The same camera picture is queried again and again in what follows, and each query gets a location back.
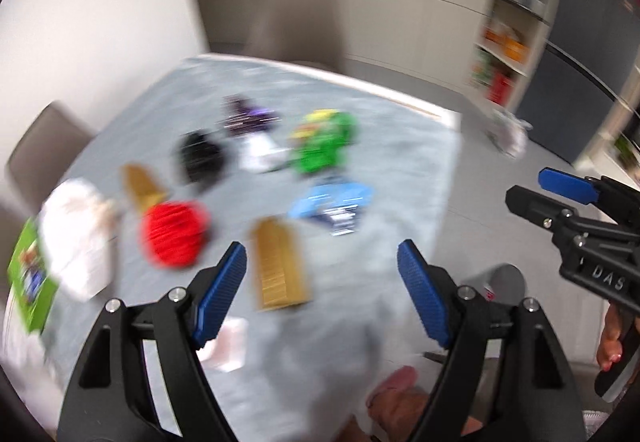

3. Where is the small gold box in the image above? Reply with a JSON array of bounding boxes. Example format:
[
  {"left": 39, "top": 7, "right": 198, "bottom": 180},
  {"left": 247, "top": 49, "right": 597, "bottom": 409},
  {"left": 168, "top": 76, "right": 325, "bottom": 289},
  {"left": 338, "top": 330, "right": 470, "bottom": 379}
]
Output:
[{"left": 121, "top": 163, "right": 168, "bottom": 215}]

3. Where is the purple snack wrapper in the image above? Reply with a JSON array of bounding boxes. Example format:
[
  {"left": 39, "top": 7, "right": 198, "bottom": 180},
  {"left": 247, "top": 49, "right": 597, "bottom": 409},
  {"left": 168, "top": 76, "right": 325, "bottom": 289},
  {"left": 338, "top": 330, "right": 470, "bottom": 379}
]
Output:
[{"left": 217, "top": 95, "right": 278, "bottom": 138}]

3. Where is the white crumpled paper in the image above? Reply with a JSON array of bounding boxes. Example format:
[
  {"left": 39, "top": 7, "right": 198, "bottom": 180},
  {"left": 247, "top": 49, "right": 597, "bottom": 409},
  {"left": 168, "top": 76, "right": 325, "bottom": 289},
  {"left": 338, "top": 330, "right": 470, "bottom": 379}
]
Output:
[{"left": 239, "top": 132, "right": 291, "bottom": 173}]

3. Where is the pale pink packet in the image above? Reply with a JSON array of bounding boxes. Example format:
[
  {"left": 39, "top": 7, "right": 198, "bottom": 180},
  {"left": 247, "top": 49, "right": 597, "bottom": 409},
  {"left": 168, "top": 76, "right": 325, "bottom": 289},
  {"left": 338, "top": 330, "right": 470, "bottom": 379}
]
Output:
[{"left": 202, "top": 316, "right": 249, "bottom": 371}]

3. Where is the red box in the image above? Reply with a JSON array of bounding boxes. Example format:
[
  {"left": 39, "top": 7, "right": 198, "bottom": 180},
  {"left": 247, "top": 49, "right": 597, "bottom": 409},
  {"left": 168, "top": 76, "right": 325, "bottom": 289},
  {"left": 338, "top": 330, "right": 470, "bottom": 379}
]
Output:
[{"left": 489, "top": 74, "right": 516, "bottom": 104}]

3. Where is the grey round trash bin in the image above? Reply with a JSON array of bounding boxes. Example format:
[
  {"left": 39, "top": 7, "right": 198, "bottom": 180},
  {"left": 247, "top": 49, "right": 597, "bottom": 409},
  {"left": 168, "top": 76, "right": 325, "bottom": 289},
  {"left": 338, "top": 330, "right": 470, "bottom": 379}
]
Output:
[{"left": 487, "top": 263, "right": 527, "bottom": 305}]

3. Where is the white plastic bag with handles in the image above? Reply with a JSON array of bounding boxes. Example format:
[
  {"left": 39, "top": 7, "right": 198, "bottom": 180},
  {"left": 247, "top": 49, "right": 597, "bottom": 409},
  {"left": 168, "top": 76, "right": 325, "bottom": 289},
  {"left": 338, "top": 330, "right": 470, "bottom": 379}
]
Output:
[{"left": 39, "top": 178, "right": 118, "bottom": 303}]

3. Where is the tied white plastic bag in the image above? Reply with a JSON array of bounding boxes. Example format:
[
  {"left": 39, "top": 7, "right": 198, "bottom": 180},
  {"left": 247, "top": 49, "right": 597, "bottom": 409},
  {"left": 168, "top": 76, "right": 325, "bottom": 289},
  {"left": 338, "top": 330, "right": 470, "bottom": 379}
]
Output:
[{"left": 487, "top": 108, "right": 531, "bottom": 159}]

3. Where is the green and white box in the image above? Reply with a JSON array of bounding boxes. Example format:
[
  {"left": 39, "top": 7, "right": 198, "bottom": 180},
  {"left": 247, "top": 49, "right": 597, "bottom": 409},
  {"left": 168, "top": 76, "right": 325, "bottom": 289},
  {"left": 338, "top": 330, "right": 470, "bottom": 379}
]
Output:
[{"left": 470, "top": 48, "right": 493, "bottom": 88}]

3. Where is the blue snack wrapper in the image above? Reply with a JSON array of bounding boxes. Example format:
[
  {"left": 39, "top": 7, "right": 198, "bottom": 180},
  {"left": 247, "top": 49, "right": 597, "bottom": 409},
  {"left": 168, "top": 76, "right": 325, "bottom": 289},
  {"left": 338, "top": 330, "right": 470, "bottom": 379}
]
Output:
[{"left": 287, "top": 177, "right": 375, "bottom": 237}]

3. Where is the person's right hand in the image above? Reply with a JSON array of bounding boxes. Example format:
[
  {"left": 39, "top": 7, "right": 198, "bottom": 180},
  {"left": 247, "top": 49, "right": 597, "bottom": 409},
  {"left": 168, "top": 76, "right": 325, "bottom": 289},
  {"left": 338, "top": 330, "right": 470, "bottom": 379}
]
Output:
[{"left": 597, "top": 305, "right": 626, "bottom": 370}]

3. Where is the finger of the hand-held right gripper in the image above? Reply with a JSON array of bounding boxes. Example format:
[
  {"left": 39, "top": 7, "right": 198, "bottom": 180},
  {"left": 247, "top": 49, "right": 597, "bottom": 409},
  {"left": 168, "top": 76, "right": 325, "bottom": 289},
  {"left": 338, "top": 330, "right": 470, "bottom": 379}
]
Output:
[
  {"left": 538, "top": 166, "right": 640, "bottom": 223},
  {"left": 505, "top": 185, "right": 621, "bottom": 243}
]

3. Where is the white low cabinet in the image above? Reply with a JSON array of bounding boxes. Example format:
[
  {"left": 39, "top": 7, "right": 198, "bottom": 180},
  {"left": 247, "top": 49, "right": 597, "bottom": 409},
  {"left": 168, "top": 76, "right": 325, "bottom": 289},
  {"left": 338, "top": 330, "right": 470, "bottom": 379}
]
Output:
[{"left": 192, "top": 0, "right": 501, "bottom": 93}]

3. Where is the open white shelf unit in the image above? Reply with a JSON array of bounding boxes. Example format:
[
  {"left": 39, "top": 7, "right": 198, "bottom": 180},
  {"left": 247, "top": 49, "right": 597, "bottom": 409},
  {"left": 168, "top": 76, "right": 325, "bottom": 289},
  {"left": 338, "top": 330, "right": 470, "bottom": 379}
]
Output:
[{"left": 467, "top": 0, "right": 551, "bottom": 108}]

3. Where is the black crumpled plastic bag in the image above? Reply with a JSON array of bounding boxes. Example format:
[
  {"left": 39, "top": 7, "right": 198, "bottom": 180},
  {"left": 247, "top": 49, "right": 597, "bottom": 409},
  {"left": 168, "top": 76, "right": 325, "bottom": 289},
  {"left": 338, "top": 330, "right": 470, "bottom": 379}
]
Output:
[{"left": 174, "top": 129, "right": 226, "bottom": 185}]

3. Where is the taupe dining chair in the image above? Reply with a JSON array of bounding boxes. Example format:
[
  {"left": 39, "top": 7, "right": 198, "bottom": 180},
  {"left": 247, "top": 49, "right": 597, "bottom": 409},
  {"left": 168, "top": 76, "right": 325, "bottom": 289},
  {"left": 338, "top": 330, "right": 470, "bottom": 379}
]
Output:
[
  {"left": 5, "top": 101, "right": 96, "bottom": 223},
  {"left": 247, "top": 0, "right": 351, "bottom": 73}
]

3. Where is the green printed carton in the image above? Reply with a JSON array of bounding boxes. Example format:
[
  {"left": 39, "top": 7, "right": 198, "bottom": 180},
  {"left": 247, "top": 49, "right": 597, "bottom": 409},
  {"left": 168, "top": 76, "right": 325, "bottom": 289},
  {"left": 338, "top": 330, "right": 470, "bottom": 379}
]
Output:
[{"left": 7, "top": 217, "right": 60, "bottom": 335}]

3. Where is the pink fluffy slipper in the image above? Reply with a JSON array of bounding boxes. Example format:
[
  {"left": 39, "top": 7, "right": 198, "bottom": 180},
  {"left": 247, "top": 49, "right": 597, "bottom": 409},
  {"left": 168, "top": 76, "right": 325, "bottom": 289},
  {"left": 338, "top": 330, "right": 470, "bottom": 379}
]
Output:
[{"left": 365, "top": 366, "right": 433, "bottom": 440}]

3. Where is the large gold box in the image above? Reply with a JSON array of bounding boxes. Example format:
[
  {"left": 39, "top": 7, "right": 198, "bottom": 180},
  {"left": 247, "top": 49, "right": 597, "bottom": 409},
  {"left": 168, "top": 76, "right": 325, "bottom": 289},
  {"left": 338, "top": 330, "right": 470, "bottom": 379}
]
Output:
[{"left": 248, "top": 216, "right": 312, "bottom": 313}]

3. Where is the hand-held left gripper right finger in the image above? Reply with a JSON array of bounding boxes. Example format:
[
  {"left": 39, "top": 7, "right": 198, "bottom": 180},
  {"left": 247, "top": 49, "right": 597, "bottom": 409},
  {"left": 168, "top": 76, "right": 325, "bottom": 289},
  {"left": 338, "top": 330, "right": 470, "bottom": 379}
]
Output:
[{"left": 396, "top": 239, "right": 586, "bottom": 442}]

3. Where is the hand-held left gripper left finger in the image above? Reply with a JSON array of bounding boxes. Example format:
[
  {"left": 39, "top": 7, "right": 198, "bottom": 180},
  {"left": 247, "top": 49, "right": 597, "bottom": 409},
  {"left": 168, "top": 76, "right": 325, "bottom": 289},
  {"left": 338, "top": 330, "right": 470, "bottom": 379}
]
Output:
[{"left": 56, "top": 241, "right": 248, "bottom": 442}]

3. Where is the red paper ball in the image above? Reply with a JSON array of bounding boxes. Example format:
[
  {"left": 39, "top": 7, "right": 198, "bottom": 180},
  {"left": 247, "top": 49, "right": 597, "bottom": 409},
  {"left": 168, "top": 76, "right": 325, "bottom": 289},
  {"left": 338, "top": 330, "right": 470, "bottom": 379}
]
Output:
[{"left": 140, "top": 199, "right": 211, "bottom": 269}]

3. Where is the green snack wrapper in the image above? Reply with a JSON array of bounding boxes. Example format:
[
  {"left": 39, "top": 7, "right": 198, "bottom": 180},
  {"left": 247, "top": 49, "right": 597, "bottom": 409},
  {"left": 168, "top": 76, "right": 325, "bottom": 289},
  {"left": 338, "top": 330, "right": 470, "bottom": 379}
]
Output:
[{"left": 289, "top": 110, "right": 360, "bottom": 178}]

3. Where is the dark grey tall cabinet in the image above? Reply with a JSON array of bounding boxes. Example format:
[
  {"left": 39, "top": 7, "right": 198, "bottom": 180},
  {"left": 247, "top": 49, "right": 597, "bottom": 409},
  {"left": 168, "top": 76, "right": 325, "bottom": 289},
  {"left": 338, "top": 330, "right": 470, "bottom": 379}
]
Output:
[{"left": 515, "top": 0, "right": 640, "bottom": 163}]

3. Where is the orange box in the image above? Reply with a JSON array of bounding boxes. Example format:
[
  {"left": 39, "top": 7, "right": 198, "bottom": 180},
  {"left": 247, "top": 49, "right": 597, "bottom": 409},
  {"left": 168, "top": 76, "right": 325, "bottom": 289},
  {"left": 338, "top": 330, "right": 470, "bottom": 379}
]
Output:
[{"left": 492, "top": 25, "right": 530, "bottom": 63}]

